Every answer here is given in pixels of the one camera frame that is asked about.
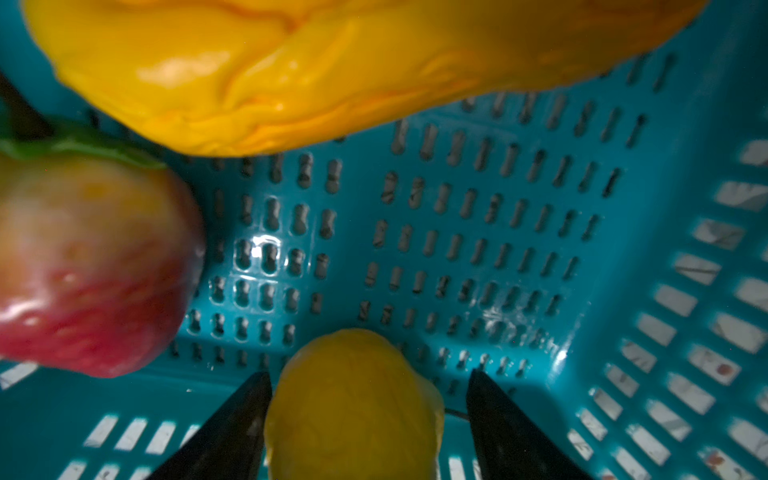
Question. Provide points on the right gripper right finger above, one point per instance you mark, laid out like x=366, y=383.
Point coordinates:
x=507, y=442

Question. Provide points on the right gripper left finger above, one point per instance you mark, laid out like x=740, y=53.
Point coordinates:
x=229, y=445

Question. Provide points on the yellow lemon toy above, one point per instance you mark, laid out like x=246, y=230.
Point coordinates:
x=348, y=405

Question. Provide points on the teal plastic basket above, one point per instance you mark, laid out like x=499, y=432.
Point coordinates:
x=599, y=250

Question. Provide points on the orange carrot toy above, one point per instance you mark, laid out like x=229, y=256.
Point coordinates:
x=236, y=78

